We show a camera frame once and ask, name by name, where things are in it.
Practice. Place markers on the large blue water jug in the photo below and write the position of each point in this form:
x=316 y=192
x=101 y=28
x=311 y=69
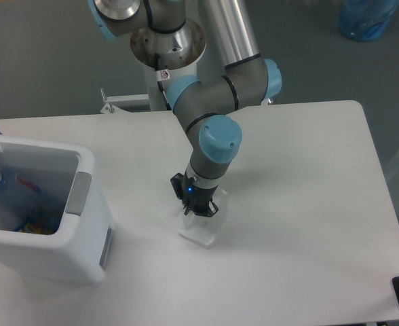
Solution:
x=365 y=20

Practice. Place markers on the white plastic trash can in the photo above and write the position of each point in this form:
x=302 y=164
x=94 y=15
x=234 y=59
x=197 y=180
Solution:
x=78 y=250

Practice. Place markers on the blue yellow snack packet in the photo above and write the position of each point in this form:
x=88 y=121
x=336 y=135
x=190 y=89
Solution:
x=40 y=224

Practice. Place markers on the clear plastic wrapper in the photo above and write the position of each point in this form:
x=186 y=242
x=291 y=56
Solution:
x=205 y=231

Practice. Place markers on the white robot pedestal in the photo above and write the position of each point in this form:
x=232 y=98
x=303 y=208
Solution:
x=170 y=65

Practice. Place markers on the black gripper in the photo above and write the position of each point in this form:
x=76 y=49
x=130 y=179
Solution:
x=194 y=198

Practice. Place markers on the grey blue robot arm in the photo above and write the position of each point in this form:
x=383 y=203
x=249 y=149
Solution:
x=215 y=138

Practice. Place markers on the clear plastic water bottle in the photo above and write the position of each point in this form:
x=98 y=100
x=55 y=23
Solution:
x=20 y=196

